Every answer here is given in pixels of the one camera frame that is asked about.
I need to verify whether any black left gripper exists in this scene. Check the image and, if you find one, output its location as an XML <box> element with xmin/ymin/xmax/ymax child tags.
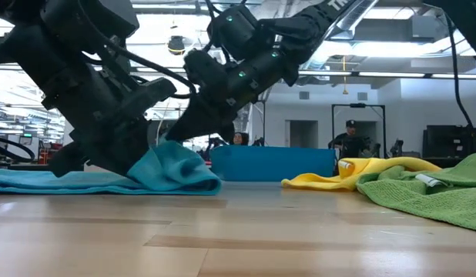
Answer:
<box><xmin>41</xmin><ymin>75</ymin><xmax>153</xmax><ymax>178</ymax></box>

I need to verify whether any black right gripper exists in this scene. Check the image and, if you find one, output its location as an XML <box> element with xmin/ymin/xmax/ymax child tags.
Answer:
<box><xmin>164</xmin><ymin>49</ymin><xmax>272</xmax><ymax>144</ymax></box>

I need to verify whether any blue microfiber towel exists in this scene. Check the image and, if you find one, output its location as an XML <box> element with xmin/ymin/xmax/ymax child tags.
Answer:
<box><xmin>0</xmin><ymin>138</ymin><xmax>223</xmax><ymax>196</ymax></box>

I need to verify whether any yellow microfiber towel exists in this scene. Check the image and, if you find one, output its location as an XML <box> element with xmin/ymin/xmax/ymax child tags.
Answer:
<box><xmin>280</xmin><ymin>156</ymin><xmax>442</xmax><ymax>192</ymax></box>

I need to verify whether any green microfiber towel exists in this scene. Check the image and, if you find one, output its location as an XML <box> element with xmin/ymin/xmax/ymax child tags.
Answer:
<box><xmin>356</xmin><ymin>152</ymin><xmax>476</xmax><ymax>233</ymax></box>

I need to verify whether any person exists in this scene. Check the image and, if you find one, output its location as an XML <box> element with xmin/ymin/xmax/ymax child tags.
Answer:
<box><xmin>328</xmin><ymin>119</ymin><xmax>372</xmax><ymax>159</ymax></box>
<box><xmin>230</xmin><ymin>132</ymin><xmax>250</xmax><ymax>146</ymax></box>

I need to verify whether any red tool cart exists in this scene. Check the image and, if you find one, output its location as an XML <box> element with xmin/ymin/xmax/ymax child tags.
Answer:
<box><xmin>37</xmin><ymin>142</ymin><xmax>64</xmax><ymax>165</ymax></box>

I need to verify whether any blue plastic bin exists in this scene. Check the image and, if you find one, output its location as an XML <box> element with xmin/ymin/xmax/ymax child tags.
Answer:
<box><xmin>210</xmin><ymin>145</ymin><xmax>337</xmax><ymax>182</ymax></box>

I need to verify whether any black ceiling fixture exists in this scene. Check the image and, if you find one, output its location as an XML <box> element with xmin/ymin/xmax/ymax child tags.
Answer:
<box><xmin>167</xmin><ymin>35</ymin><xmax>186</xmax><ymax>56</ymax></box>

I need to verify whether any yellow hanging pendant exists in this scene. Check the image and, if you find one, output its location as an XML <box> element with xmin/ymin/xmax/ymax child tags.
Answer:
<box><xmin>340</xmin><ymin>55</ymin><xmax>349</xmax><ymax>95</ymax></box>

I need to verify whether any black equipment cabinet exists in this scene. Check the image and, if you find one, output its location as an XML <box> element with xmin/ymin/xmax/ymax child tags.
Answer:
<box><xmin>422</xmin><ymin>124</ymin><xmax>476</xmax><ymax>158</ymax></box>

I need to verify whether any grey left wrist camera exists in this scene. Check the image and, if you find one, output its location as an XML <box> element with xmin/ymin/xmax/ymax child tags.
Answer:
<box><xmin>122</xmin><ymin>78</ymin><xmax>178</xmax><ymax>116</ymax></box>

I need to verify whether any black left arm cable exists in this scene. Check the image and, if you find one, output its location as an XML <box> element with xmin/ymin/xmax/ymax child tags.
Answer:
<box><xmin>78</xmin><ymin>18</ymin><xmax>199</xmax><ymax>100</ymax></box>

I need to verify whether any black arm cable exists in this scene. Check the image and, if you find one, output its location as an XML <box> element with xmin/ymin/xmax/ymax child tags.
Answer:
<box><xmin>444</xmin><ymin>15</ymin><xmax>474</xmax><ymax>128</ymax></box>
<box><xmin>78</xmin><ymin>18</ymin><xmax>199</xmax><ymax>100</ymax></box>

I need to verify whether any black corrugated hose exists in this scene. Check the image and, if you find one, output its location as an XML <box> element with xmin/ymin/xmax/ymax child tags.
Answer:
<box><xmin>0</xmin><ymin>134</ymin><xmax>36</xmax><ymax>162</ymax></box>

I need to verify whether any black gantry frame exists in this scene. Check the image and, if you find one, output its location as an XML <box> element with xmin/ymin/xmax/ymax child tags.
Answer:
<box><xmin>331</xmin><ymin>102</ymin><xmax>387</xmax><ymax>159</ymax></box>

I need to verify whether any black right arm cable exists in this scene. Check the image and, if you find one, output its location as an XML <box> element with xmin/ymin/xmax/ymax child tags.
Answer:
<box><xmin>444</xmin><ymin>15</ymin><xmax>474</xmax><ymax>128</ymax></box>

